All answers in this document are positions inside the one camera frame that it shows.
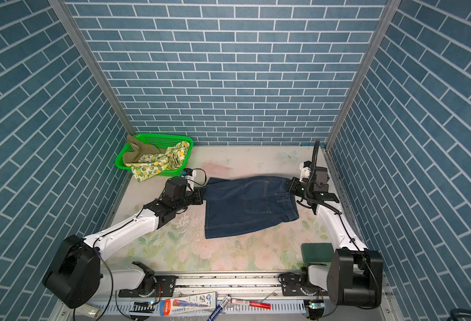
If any olive khaki skirt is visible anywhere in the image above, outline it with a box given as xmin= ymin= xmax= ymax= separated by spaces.
xmin=123 ymin=135 xmax=167 ymax=165

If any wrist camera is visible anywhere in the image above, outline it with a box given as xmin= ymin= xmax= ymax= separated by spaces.
xmin=181 ymin=168 xmax=197 ymax=180
xmin=300 ymin=160 xmax=312 ymax=181

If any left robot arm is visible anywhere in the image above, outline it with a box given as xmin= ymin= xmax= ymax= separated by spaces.
xmin=42 ymin=177 xmax=205 ymax=308

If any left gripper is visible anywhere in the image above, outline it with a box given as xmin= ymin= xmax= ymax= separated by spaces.
xmin=173 ymin=185 xmax=207 ymax=211

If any dark green pad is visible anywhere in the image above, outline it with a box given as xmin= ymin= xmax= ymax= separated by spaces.
xmin=301 ymin=243 xmax=335 ymax=264

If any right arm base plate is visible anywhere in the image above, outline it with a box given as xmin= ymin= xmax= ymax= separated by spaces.
xmin=277 ymin=272 xmax=322 ymax=296

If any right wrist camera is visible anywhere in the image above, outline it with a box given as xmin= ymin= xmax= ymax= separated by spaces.
xmin=300 ymin=160 xmax=312 ymax=181

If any red handled screwdriver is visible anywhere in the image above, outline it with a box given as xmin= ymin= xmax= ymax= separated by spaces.
xmin=230 ymin=298 xmax=272 ymax=310

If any aluminium rail frame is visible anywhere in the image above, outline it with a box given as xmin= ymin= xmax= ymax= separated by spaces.
xmin=48 ymin=271 xmax=405 ymax=321

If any blue marker pen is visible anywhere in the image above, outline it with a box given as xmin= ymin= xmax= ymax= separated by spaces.
xmin=207 ymin=294 xmax=231 ymax=321

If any yellow lemon print skirt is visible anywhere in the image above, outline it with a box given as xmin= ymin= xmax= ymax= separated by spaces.
xmin=127 ymin=141 xmax=190 ymax=183

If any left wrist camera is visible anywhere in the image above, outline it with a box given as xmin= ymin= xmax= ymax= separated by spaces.
xmin=181 ymin=168 xmax=197 ymax=180

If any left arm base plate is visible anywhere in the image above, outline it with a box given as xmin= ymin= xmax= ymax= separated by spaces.
xmin=118 ymin=275 xmax=177 ymax=299

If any dark blue denim skirt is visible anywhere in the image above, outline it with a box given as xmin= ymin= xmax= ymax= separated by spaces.
xmin=203 ymin=176 xmax=299 ymax=239

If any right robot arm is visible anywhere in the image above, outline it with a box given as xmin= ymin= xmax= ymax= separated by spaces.
xmin=289 ymin=161 xmax=383 ymax=312

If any green plastic basket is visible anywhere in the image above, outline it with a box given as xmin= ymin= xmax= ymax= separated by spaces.
xmin=115 ymin=133 xmax=194 ymax=182

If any toothpaste box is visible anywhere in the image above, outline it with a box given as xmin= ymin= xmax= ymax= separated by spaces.
xmin=159 ymin=292 xmax=218 ymax=317

